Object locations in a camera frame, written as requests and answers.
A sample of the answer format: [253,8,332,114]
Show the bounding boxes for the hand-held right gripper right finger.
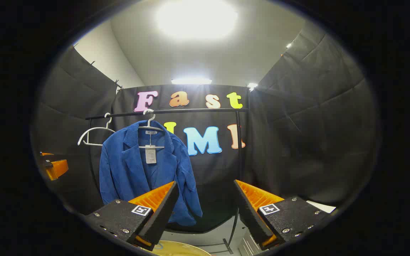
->
[233,180,330,251]

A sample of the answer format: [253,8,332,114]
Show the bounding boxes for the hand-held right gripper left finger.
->
[84,181,180,251]

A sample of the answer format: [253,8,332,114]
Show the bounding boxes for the blue corduroy jacket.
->
[99,120,204,227]

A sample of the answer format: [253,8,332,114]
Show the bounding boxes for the white plastic clothes hanger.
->
[78,113,116,147]
[138,108,165,149]

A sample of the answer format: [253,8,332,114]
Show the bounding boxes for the black metal clothes rack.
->
[85,108,250,255]

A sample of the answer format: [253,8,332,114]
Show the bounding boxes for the grey ribbed panel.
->
[238,233,262,256]

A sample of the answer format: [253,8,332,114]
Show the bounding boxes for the white paper hang tag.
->
[145,145,157,164]

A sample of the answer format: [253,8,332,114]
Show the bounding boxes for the white flat panel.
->
[306,200,336,214]

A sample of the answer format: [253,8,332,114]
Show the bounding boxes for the black backdrop cloth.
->
[31,21,382,233]

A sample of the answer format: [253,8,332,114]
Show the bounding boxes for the large ceiling light panel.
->
[154,0,239,40]

